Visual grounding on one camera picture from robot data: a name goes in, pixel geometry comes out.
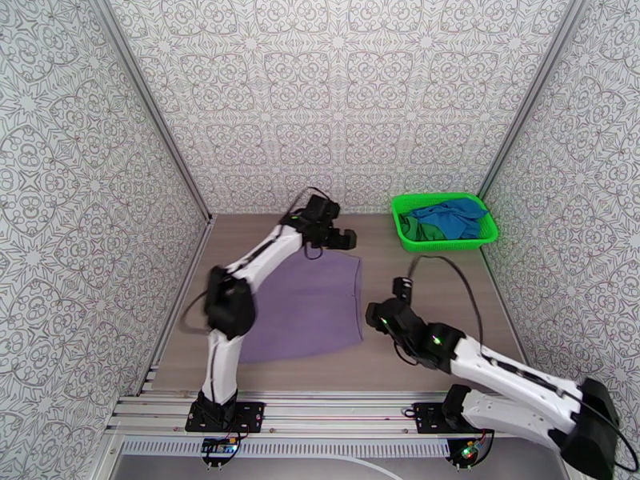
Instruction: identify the purple garment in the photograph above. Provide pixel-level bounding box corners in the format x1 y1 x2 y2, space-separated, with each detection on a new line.
237 253 365 366

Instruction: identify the green garment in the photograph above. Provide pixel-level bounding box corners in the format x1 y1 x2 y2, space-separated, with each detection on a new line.
398 214 447 242

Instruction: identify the blue garment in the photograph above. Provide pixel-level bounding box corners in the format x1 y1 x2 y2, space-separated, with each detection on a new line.
403 197 489 241

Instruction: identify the green plastic basket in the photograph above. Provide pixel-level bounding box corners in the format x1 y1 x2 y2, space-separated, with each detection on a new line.
390 191 500 254

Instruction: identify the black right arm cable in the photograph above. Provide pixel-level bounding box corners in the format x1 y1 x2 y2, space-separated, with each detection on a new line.
407 254 640 473

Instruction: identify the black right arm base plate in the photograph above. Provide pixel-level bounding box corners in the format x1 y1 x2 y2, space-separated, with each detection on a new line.
413 402 496 436

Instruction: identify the aluminium rail frame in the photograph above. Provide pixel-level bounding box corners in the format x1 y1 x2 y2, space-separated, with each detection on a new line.
103 390 574 443

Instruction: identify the small circuit board with wires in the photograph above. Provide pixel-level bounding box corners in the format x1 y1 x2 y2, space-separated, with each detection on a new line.
199 432 247 468
446 429 496 468

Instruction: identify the white curved cable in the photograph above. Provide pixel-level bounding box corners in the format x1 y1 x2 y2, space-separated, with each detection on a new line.
319 455 403 480

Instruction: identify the white slotted cable duct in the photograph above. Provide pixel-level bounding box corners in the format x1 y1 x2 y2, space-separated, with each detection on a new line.
121 439 454 458

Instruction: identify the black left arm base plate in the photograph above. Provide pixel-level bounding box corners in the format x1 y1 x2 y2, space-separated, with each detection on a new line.
184 401 266 435

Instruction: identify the aluminium corner post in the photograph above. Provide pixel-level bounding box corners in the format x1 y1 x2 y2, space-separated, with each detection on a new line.
476 0 587 200
83 0 214 223

